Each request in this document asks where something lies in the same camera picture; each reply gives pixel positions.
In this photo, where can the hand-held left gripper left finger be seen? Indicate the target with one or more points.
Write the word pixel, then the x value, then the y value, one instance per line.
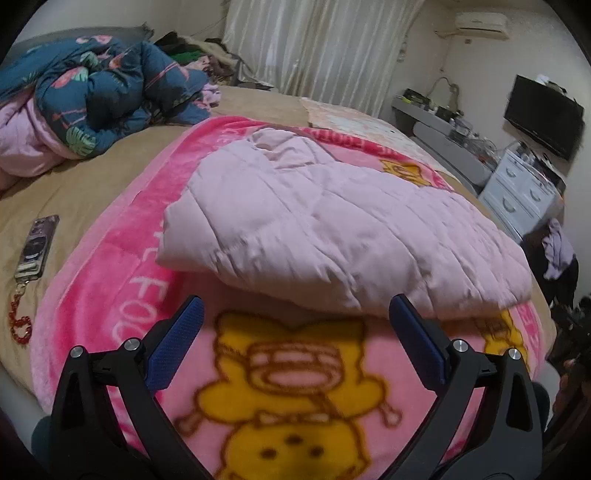
pixel 180 341

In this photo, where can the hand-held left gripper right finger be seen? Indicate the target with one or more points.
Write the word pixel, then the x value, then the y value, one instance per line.
pixel 415 341

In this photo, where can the pink quilted jacket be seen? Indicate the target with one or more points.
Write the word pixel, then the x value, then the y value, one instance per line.
pixel 323 221

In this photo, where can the dark clothes heap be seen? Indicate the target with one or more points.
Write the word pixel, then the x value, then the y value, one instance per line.
pixel 531 244

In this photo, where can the pile of mixed clothes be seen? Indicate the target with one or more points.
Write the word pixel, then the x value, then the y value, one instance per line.
pixel 189 50

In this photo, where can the lavender cloth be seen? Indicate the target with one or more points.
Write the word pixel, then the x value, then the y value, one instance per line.
pixel 558 249

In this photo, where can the pink printed fleece blanket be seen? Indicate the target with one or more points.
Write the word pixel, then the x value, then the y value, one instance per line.
pixel 286 369

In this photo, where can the white drawer cabinet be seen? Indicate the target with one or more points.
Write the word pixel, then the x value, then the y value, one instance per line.
pixel 512 189

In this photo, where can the dark teal cloth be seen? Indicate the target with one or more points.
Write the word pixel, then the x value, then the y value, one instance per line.
pixel 41 438

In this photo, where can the phone in patterned case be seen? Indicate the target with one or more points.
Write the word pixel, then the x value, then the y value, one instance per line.
pixel 37 244

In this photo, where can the grey shelf unit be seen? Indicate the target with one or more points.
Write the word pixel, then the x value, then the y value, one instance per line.
pixel 443 134

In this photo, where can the black television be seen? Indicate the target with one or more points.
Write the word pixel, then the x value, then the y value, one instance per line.
pixel 542 117

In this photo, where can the peach patterned blanket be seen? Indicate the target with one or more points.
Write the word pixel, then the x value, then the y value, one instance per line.
pixel 351 115

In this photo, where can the lilac cloth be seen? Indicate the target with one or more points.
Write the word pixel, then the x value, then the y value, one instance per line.
pixel 211 94

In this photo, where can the blue floral duvet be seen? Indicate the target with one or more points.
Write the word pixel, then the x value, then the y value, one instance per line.
pixel 115 78

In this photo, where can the white pleated curtain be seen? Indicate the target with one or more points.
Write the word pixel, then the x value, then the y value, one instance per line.
pixel 323 55

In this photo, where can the grey pillow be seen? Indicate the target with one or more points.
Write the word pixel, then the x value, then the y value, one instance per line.
pixel 124 31

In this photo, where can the white air conditioner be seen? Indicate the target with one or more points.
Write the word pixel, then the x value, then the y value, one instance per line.
pixel 482 22

